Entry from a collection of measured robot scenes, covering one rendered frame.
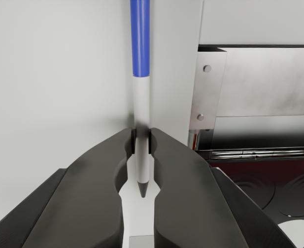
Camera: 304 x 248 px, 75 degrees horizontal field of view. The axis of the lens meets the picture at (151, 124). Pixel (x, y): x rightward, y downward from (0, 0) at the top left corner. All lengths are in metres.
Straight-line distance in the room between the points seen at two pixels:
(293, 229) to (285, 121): 0.18
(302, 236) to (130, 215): 0.33
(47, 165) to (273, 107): 0.25
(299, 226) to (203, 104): 0.29
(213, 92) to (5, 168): 0.19
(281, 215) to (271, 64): 0.24
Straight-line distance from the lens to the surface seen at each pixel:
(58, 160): 0.17
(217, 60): 0.20
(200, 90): 0.20
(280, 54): 0.26
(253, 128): 0.36
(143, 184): 0.16
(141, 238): 0.23
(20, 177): 0.19
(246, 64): 0.24
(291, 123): 0.40
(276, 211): 0.38
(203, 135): 0.30
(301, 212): 0.41
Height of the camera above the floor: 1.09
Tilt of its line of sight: 61 degrees down
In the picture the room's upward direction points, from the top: 172 degrees clockwise
